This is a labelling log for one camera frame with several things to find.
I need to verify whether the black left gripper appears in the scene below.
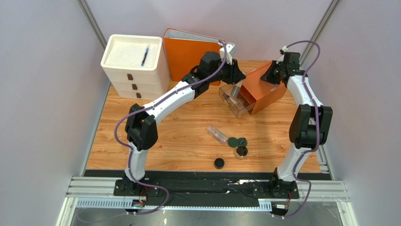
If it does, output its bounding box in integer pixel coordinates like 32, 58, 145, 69
208, 57, 247, 86

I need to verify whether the orange drawer cabinet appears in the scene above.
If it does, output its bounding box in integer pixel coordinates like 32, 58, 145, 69
237, 61, 287, 115

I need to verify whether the clear drawer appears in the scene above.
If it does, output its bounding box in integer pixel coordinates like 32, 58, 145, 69
219, 84, 256, 117

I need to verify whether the clear tube bottle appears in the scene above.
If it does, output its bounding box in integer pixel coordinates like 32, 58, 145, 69
206, 126, 228, 145

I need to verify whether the gold cream jar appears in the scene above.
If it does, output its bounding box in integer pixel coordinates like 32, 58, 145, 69
234, 145, 248, 160

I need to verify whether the black round jar lid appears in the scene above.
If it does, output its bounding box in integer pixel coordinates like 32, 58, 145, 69
214, 158, 225, 170

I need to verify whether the pink foundation bottle grey cap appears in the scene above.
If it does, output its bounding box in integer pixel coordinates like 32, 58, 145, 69
231, 80, 244, 98

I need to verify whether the beige foundation bottle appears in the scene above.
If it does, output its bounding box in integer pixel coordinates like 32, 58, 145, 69
225, 96, 242, 107

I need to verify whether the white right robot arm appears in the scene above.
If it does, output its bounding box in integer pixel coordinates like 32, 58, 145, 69
260, 50, 333, 198

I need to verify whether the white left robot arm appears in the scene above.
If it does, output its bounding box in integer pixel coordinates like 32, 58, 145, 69
113, 48, 246, 196

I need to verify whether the dark green compact disc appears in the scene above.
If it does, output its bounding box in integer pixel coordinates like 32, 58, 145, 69
227, 137, 239, 148

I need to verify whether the blue pen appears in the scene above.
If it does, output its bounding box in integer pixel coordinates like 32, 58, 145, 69
141, 44, 150, 66

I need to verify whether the white three-drawer storage box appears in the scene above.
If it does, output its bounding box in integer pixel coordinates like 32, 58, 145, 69
101, 34, 170, 100

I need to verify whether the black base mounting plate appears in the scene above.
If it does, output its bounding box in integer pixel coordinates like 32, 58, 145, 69
113, 178, 300, 200

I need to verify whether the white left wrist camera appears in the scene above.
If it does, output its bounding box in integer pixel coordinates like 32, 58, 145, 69
219, 42, 236, 65

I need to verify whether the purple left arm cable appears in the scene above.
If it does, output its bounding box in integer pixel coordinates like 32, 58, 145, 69
113, 40, 227, 216

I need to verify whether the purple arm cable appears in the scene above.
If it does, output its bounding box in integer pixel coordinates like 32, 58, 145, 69
271, 40, 321, 219
113, 40, 227, 216

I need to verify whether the orange ring binder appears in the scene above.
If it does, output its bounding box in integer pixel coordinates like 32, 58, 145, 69
163, 28, 220, 82

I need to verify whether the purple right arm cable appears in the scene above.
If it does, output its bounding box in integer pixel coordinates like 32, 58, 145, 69
271, 40, 321, 219

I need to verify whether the aluminium frame rail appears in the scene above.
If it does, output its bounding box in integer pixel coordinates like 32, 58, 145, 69
57, 177, 358, 226

